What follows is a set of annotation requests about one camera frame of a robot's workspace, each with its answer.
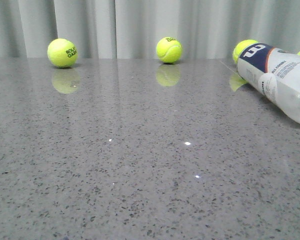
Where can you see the white blue tennis ball can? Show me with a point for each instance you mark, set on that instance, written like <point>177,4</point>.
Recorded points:
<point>275,74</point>

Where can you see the middle yellow tennis ball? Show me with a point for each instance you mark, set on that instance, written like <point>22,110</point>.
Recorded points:
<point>169,50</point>

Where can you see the left yellow tennis ball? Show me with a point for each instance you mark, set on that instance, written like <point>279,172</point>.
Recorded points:
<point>62,53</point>

